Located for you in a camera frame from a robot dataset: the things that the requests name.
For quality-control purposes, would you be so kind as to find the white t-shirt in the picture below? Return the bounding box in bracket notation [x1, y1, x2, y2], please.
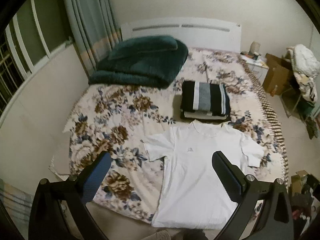
[143, 121, 264, 230]

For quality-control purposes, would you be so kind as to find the chair with clothes pile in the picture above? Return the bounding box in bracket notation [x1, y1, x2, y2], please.
[280, 43, 320, 123]

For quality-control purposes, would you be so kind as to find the floral bed blanket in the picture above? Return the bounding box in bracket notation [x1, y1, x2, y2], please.
[50, 48, 289, 223]

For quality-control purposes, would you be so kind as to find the brown cardboard box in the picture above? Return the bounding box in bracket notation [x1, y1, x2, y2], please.
[263, 53, 293, 95]

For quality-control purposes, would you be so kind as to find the black grey striped folded garment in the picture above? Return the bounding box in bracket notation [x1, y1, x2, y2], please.
[181, 81, 231, 117]

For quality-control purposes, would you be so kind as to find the white nightstand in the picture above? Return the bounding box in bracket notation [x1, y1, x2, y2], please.
[240, 54, 269, 85]

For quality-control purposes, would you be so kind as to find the beige table lamp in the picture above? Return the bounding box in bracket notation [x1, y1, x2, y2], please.
[249, 41, 260, 55]

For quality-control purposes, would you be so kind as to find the dark green folded blanket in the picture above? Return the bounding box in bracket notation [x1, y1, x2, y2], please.
[88, 35, 188, 88]

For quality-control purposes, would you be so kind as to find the white bed headboard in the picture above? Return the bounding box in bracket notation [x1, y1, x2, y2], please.
[120, 17, 241, 53]

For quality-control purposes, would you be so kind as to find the grey green curtain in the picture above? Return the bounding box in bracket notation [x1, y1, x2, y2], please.
[64, 0, 121, 75]

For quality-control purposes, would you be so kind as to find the window with white frame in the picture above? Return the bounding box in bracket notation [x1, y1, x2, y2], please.
[1, 0, 73, 112]

